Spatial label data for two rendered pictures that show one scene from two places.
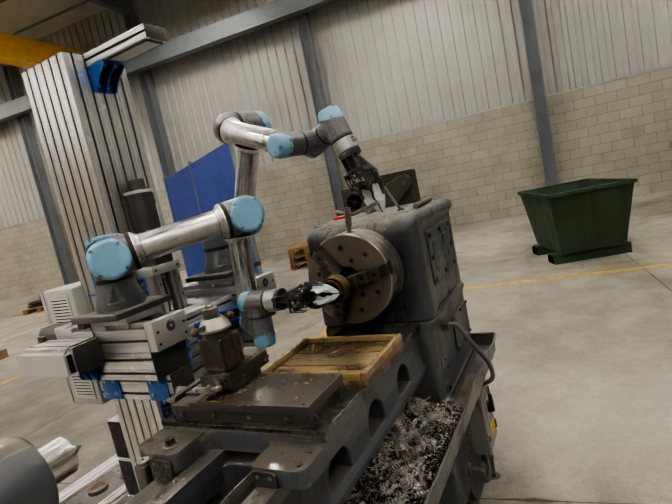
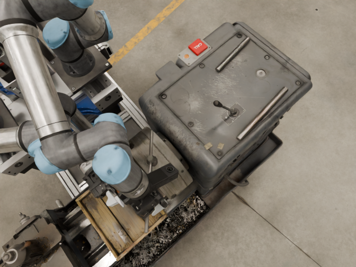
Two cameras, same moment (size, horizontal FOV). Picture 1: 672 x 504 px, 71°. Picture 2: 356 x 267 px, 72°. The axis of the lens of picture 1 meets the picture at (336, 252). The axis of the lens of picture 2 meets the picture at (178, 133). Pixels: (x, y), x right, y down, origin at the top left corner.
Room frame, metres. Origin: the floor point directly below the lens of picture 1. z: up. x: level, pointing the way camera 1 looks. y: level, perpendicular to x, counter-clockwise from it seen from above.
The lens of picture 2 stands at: (1.49, -0.28, 2.13)
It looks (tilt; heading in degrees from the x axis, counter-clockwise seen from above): 71 degrees down; 32
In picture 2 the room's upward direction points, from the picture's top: 11 degrees counter-clockwise
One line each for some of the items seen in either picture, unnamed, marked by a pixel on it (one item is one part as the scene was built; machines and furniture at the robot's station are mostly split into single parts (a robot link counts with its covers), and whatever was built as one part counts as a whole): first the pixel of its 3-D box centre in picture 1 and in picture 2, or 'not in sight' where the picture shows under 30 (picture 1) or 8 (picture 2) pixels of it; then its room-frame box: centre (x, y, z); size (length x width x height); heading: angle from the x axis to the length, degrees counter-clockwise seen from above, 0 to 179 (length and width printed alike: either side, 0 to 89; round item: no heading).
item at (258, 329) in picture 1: (261, 329); not in sight; (1.58, 0.30, 0.98); 0.11 x 0.08 x 0.11; 24
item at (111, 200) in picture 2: (322, 290); (113, 200); (1.43, 0.06, 1.09); 0.09 x 0.06 x 0.03; 61
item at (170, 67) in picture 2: not in sight; (169, 73); (1.99, 0.02, 1.24); 0.09 x 0.08 x 0.03; 152
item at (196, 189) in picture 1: (206, 229); not in sight; (8.14, 2.10, 1.18); 4.12 x 0.80 x 2.35; 31
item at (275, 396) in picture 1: (250, 397); (49, 261); (1.08, 0.27, 0.95); 0.43 x 0.17 x 0.05; 62
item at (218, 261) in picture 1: (220, 257); (74, 56); (1.95, 0.47, 1.21); 0.15 x 0.15 x 0.10
